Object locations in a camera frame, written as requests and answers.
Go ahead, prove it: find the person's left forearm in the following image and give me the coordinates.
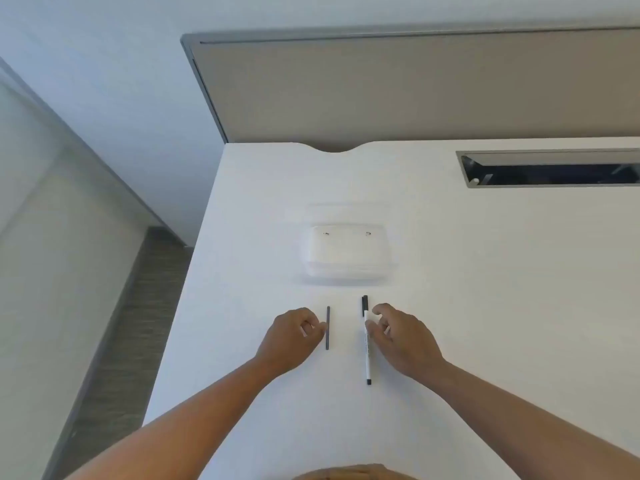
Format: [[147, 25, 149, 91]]
[[65, 355, 301, 480]]

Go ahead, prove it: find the clear plastic container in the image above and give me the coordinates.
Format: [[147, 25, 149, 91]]
[[299, 203, 399, 287]]

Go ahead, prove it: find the grey cable tray opening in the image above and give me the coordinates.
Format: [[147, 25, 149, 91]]
[[455, 149, 640, 189]]

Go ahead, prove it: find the person's right hand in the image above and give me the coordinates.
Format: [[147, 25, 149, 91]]
[[365, 303, 451, 383]]

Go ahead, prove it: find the beige desk partition panel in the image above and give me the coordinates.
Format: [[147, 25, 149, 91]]
[[181, 27, 640, 153]]

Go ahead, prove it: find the brown plaid shirt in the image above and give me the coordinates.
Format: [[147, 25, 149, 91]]
[[292, 463, 417, 480]]

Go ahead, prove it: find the white pen with black cap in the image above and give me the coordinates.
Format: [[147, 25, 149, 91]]
[[363, 310, 373, 381]]

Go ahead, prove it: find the person's right forearm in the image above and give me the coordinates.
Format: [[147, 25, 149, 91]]
[[425, 362, 640, 480]]

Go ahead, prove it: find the person's left hand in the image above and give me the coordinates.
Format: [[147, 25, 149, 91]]
[[255, 308, 327, 378]]

